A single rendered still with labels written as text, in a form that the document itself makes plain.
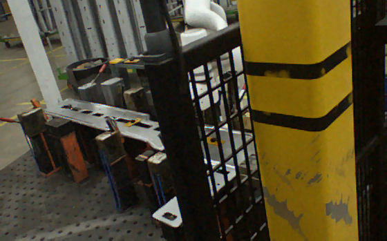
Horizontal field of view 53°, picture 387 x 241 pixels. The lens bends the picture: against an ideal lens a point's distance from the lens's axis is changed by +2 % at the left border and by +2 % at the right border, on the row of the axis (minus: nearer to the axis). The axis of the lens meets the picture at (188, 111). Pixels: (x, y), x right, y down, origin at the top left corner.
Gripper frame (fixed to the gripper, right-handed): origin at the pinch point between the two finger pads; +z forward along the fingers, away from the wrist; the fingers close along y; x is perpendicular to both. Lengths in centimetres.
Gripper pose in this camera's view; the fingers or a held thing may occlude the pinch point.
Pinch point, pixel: (209, 118)
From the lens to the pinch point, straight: 136.9
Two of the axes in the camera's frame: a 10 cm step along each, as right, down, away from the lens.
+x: 7.3, 1.3, -6.7
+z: 1.9, 9.0, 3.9
